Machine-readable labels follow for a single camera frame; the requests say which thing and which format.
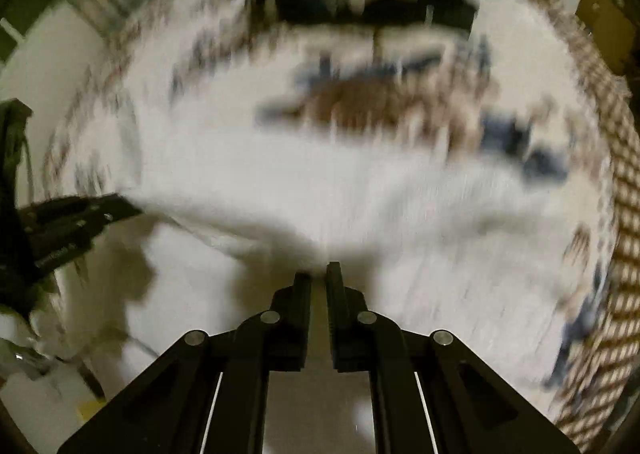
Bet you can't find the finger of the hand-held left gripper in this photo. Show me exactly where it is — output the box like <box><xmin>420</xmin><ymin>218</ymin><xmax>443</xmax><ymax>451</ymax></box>
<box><xmin>19</xmin><ymin>193</ymin><xmax>144</xmax><ymax>237</ymax></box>
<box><xmin>33</xmin><ymin>227</ymin><xmax>103</xmax><ymax>271</ymax></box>

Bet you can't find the brown cardboard box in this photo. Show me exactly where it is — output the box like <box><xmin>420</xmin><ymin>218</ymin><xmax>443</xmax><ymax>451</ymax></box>
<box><xmin>574</xmin><ymin>0</ymin><xmax>628</xmax><ymax>78</ymax></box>

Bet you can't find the printed blanket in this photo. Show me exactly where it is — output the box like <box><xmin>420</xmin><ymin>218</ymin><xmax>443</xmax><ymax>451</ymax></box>
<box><xmin>42</xmin><ymin>0</ymin><xmax>640</xmax><ymax>454</ymax></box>

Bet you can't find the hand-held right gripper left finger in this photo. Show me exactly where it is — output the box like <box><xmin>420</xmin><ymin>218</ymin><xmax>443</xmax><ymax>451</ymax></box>
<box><xmin>57</xmin><ymin>273</ymin><xmax>313</xmax><ymax>454</ymax></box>

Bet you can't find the white garment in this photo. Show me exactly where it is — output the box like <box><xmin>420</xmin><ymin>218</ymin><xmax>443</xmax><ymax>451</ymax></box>
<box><xmin>120</xmin><ymin>149</ymin><xmax>506</xmax><ymax>277</ymax></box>

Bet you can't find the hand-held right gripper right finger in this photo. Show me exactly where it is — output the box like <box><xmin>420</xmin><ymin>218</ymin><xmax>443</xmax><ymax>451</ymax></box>
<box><xmin>325</xmin><ymin>261</ymin><xmax>582</xmax><ymax>454</ymax></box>

